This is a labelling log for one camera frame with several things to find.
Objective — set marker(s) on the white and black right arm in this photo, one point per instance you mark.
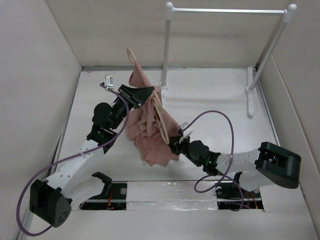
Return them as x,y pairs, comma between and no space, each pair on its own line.
269,164

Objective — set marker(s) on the beige wooden hanger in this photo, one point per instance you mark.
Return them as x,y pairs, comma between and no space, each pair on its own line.
157,103

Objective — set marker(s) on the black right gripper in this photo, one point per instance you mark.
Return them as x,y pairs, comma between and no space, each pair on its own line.
175,145

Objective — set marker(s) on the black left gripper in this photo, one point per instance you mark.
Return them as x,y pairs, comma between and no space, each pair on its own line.
135,97

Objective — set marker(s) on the pink t shirt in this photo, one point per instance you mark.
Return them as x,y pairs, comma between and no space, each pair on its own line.
143,130

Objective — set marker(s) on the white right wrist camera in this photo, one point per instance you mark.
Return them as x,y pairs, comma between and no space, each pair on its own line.
184,131

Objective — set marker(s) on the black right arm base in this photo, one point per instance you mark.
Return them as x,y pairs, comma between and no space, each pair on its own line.
229,196

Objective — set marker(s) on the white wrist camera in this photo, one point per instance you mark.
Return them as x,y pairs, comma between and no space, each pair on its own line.
184,131
108,83

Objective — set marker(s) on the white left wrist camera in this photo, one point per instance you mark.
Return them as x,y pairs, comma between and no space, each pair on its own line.
108,83

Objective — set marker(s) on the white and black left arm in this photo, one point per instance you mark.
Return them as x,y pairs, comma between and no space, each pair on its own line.
52,199

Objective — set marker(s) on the white clothes rack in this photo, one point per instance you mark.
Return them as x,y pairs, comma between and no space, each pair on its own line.
203,37

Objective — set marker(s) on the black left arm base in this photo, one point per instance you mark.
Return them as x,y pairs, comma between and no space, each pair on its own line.
113,196

